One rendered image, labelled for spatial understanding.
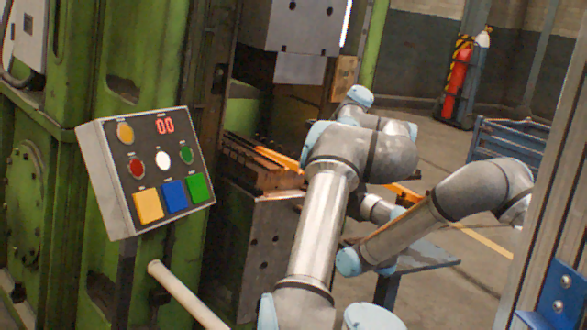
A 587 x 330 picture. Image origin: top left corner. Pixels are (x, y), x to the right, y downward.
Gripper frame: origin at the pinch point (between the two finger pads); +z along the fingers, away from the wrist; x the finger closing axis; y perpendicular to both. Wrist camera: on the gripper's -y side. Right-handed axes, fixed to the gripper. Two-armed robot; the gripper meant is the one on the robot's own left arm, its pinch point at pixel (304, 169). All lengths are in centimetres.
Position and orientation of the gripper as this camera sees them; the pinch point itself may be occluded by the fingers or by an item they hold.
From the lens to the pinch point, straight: 201.3
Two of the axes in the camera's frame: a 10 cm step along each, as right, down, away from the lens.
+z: -4.4, 6.8, 5.9
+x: 7.8, -0.4, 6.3
